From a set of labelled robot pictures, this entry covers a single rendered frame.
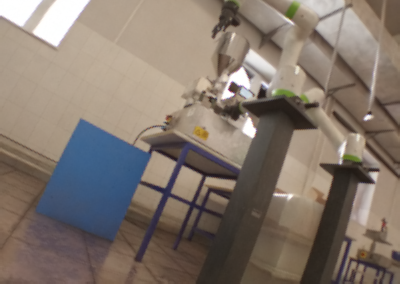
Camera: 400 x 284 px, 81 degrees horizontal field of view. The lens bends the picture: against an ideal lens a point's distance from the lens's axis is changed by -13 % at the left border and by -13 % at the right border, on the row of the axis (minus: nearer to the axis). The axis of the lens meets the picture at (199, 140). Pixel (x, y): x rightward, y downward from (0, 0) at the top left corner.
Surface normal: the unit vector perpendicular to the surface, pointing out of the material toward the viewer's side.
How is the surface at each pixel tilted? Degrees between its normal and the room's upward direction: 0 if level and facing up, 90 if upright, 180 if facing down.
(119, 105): 90
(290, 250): 96
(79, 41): 90
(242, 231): 90
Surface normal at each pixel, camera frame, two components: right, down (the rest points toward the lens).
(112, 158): 0.46, -0.05
